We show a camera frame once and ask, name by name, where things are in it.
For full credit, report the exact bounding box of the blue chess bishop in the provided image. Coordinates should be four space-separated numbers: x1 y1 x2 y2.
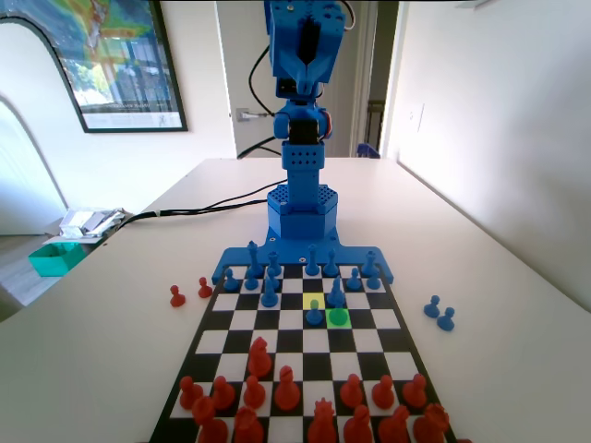
328 294 350 328

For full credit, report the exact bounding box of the group of blue chess pieces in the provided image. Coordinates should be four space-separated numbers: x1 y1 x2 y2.
211 230 396 285

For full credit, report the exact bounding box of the blue chess queen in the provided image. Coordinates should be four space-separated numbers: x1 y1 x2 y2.
245 239 261 278

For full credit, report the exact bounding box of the red chess knight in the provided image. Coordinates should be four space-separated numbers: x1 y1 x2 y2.
377 404 412 443
247 336 273 379

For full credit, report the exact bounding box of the red chess queen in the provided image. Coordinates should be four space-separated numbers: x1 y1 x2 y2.
306 398 339 443

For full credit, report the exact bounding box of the red chess rook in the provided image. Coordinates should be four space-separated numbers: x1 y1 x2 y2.
190 395 230 443
412 401 451 443

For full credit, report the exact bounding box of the white door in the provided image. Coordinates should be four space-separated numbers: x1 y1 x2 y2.
215 0 370 159

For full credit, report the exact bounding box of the black framed poster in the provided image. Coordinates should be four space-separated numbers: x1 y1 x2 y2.
0 0 189 135

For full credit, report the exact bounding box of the blue pawn on green square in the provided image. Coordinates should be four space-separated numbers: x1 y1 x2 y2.
326 275 346 309

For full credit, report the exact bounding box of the white arched panel dark rim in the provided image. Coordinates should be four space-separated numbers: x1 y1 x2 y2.
0 15 90 236

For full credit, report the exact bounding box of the black and white chessboard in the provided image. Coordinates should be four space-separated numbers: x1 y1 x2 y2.
148 262 458 443

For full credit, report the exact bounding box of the green plastic box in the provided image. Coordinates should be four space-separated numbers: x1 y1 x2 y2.
28 242 87 278

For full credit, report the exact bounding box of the black camera cable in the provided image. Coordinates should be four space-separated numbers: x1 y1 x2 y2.
235 43 283 158

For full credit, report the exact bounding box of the silver door handle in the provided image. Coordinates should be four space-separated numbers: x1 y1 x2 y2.
236 107 278 123

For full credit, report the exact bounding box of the black power cable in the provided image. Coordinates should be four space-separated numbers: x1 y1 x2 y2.
106 183 278 232

